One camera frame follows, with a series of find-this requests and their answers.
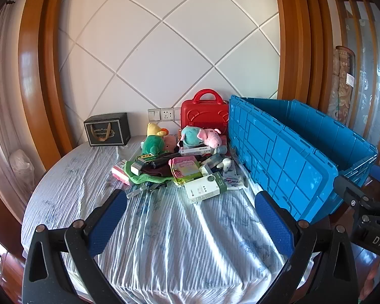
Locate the pink plush toy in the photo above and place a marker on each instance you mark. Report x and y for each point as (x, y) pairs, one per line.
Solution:
(170, 142)

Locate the small white box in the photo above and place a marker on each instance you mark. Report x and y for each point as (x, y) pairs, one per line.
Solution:
(137, 167)
(205, 169)

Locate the white red blue carton box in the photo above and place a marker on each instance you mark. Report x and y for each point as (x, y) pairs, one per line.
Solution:
(193, 150)

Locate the pink white box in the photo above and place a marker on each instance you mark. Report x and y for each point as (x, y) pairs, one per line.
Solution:
(118, 172)

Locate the green plush frog hat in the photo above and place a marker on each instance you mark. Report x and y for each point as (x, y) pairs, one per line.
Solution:
(145, 180)

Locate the floral rolled carpet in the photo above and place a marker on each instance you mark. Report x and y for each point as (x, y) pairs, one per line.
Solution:
(345, 95)

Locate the black gift box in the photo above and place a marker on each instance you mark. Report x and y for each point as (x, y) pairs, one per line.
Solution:
(114, 126)

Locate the pink yellow packet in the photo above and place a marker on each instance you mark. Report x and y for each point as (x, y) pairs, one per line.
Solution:
(185, 168)

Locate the sheer pink curtain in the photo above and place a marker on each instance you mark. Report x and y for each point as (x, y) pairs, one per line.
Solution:
(3, 101)

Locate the white wall socket panel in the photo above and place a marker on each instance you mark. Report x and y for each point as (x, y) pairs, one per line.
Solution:
(161, 114)

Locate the maroon cloth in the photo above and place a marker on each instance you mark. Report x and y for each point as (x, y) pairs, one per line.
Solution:
(158, 172)

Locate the white cloth covered desktop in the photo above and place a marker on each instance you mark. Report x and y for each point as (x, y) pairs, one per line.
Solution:
(177, 243)

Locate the yellow green duck plush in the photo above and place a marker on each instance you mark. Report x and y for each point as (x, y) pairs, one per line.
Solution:
(152, 144)

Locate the black cylindrical object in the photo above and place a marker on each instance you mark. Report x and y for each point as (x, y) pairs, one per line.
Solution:
(160, 163)

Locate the clear plastic bag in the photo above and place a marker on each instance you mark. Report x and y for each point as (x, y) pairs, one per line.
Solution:
(20, 164)

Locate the silver metal tool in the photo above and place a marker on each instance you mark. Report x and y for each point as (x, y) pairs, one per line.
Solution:
(134, 193)

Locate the red toy suitcase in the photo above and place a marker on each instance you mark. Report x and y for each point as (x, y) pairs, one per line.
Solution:
(202, 110)

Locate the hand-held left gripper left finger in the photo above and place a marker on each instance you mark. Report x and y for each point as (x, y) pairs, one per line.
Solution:
(107, 220)

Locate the wooden glass partition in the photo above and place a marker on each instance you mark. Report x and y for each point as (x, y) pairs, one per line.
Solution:
(370, 85)

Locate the small white plush toy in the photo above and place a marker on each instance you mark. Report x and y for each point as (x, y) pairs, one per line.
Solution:
(224, 164)

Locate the white tissue packet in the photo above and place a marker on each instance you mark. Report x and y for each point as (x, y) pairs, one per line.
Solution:
(236, 182)

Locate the white green medicine box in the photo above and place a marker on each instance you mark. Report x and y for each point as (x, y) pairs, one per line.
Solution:
(202, 190)

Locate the blue plastic storage crate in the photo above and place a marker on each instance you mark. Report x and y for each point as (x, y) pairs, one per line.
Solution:
(272, 152)

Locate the pink pig plush teal outfit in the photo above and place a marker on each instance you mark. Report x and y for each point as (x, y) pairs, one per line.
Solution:
(190, 136)

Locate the wooden arch trim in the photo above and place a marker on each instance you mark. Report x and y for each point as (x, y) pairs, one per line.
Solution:
(44, 69)
(294, 53)

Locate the green yellow small box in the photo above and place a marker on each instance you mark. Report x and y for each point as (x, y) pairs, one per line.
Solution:
(146, 157)

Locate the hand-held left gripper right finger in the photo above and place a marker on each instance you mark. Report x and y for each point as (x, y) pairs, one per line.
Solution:
(274, 223)

